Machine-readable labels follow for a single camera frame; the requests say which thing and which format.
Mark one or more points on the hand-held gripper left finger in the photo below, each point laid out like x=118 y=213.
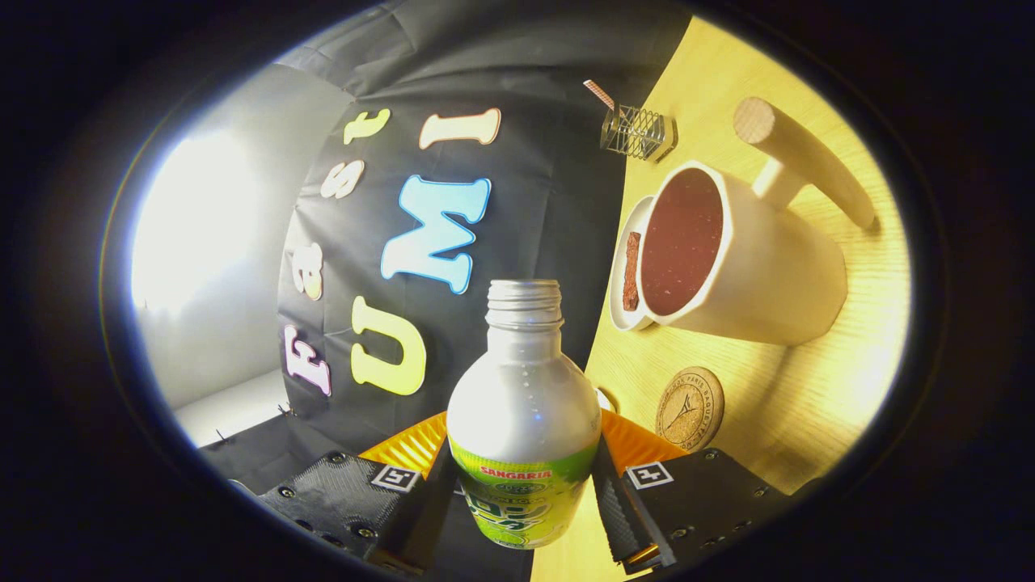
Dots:
x=340 y=501

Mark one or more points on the striped paper straw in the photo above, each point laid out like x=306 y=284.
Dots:
x=599 y=94

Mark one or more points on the round cork coaster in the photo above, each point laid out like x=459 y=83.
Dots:
x=689 y=408

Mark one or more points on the white round plate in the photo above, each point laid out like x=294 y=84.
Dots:
x=621 y=319

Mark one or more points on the wooden table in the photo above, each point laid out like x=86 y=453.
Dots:
x=808 y=404

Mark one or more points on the silver bottle with green label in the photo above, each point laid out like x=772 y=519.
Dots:
x=521 y=404

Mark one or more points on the reddish brown meat slice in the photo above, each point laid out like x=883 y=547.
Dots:
x=631 y=271

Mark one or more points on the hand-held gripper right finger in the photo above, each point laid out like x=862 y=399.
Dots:
x=703 y=501

